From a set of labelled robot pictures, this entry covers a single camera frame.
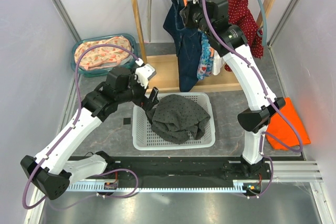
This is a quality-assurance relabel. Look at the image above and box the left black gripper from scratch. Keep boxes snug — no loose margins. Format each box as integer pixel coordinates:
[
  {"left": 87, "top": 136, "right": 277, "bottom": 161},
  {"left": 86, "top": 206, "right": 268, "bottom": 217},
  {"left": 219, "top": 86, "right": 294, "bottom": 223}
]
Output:
[{"left": 117, "top": 69, "right": 159, "bottom": 112}]

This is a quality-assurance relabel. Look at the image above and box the blue denim skirt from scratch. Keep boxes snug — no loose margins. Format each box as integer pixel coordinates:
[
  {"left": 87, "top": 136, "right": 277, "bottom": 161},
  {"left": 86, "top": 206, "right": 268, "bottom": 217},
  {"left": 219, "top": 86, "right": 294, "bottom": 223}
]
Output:
[{"left": 163, "top": 0, "right": 202, "bottom": 92}]

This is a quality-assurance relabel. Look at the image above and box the grey dotted skirt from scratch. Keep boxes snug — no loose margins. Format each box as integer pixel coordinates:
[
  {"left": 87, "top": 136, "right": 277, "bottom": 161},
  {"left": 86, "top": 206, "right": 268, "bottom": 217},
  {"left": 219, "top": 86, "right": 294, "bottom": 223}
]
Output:
[{"left": 146, "top": 94, "right": 211, "bottom": 144}]

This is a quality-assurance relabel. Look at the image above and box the beige clothes hanger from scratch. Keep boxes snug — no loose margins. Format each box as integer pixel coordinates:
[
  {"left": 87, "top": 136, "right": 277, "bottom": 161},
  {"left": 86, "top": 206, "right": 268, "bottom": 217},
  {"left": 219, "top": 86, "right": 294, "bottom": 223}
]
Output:
[{"left": 147, "top": 0, "right": 152, "bottom": 42}]

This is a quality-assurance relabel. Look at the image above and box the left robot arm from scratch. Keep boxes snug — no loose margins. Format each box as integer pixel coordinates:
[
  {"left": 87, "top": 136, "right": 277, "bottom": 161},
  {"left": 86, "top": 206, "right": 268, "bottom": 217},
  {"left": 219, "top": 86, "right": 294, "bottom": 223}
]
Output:
[{"left": 20, "top": 64, "right": 159, "bottom": 200}]

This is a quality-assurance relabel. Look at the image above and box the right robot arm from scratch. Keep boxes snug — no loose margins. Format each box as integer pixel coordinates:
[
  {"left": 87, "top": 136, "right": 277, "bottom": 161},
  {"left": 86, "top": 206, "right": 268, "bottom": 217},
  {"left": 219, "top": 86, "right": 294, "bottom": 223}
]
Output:
[{"left": 180, "top": 0, "right": 285, "bottom": 179}]

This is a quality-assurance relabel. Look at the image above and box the grey-blue clothes hanger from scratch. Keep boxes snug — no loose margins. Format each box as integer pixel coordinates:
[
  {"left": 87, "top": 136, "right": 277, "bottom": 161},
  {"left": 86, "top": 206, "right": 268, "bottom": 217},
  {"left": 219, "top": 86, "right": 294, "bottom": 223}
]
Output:
[{"left": 257, "top": 0, "right": 268, "bottom": 47}]

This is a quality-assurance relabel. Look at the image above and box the small black floor marker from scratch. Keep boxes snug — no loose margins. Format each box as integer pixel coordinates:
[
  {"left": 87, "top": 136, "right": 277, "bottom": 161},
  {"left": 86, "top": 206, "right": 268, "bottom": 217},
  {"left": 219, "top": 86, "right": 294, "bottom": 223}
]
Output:
[{"left": 123, "top": 118, "right": 131, "bottom": 125}]

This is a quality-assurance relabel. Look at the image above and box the wooden clothes rack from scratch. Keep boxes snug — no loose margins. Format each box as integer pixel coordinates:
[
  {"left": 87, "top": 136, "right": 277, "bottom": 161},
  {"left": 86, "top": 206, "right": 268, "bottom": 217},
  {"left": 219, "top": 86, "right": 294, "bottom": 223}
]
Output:
[{"left": 125, "top": 0, "right": 288, "bottom": 93}]

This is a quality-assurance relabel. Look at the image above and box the white plastic basket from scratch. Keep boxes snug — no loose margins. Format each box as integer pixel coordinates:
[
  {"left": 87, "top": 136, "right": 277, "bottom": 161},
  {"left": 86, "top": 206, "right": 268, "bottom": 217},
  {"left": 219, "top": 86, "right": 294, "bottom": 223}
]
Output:
[{"left": 132, "top": 92, "right": 216, "bottom": 151}]

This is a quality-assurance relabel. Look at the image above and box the red dotted garment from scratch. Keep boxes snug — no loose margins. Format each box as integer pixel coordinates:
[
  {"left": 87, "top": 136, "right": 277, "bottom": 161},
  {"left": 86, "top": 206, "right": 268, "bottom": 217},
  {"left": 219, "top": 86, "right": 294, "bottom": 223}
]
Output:
[{"left": 227, "top": 0, "right": 264, "bottom": 59}]

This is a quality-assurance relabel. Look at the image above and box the white garment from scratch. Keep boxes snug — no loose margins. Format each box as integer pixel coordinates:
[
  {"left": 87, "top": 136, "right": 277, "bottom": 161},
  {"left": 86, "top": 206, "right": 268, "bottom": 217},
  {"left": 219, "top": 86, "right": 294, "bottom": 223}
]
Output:
[{"left": 212, "top": 50, "right": 225, "bottom": 76}]

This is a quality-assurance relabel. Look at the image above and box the blue floral garment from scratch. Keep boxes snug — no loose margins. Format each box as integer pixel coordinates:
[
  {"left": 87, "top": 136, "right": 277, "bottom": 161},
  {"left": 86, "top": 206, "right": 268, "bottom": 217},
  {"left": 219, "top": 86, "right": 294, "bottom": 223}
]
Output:
[{"left": 187, "top": 28, "right": 214, "bottom": 80}]

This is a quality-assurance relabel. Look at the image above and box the teal tub with clothes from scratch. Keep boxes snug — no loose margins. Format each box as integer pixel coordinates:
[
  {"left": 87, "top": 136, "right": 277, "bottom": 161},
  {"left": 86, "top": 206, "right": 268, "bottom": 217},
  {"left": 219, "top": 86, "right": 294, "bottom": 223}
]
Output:
[{"left": 70, "top": 34, "right": 139, "bottom": 77}]

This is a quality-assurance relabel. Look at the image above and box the orange folded cloth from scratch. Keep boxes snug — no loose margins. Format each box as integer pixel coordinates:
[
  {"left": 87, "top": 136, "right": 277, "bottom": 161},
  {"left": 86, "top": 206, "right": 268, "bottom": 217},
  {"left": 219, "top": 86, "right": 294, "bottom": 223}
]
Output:
[{"left": 266, "top": 97, "right": 311, "bottom": 151}]

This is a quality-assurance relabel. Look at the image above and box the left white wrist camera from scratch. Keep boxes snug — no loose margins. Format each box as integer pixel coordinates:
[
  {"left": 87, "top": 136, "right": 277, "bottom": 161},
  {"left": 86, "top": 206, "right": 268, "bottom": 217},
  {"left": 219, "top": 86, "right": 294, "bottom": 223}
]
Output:
[{"left": 135, "top": 58, "right": 156, "bottom": 89}]

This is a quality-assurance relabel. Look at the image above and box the light blue cable duct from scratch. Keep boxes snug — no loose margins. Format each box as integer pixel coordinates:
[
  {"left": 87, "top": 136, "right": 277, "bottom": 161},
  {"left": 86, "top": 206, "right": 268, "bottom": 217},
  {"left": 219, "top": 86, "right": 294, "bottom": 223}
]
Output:
[{"left": 66, "top": 179, "right": 246, "bottom": 193}]

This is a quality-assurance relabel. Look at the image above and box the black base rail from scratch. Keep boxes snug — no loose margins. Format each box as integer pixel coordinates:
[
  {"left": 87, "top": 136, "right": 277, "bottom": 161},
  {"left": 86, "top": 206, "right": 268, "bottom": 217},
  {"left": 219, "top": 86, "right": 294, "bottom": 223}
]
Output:
[{"left": 65, "top": 154, "right": 272, "bottom": 189}]

